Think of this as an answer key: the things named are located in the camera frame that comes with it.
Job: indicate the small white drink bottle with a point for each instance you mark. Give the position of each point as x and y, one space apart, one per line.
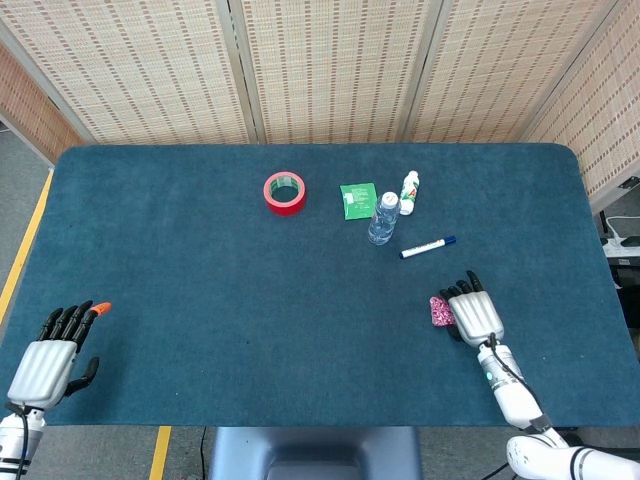
409 195

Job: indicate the white marker blue cap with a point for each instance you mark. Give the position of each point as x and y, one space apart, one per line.
425 247

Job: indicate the clear plastic water bottle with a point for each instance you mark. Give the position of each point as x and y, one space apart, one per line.
384 222

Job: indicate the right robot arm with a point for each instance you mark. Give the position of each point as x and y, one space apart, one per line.
510 400

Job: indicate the pink patterned pouch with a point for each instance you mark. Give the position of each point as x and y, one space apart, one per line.
440 312

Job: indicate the dark blue robot torso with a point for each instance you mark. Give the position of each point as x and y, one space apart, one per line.
315 450

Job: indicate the teal felt table cover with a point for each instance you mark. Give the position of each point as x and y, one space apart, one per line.
200 275

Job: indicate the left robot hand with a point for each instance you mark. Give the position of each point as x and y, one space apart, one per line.
45 370

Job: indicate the yellow floor tape strip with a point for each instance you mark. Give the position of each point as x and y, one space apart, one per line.
160 452
25 250

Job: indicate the green foil packet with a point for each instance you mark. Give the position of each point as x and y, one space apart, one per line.
357 200

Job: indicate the white power strip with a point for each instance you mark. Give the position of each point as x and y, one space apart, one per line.
622 244

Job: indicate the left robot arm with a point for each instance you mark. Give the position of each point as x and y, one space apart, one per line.
12 442

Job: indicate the red tape roll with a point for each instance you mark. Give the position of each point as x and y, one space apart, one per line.
285 207

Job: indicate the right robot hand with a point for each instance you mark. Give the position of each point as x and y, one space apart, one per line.
475 315

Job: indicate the woven bamboo screen panel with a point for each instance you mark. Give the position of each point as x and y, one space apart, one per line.
30 115
610 125
140 70
500 70
335 70

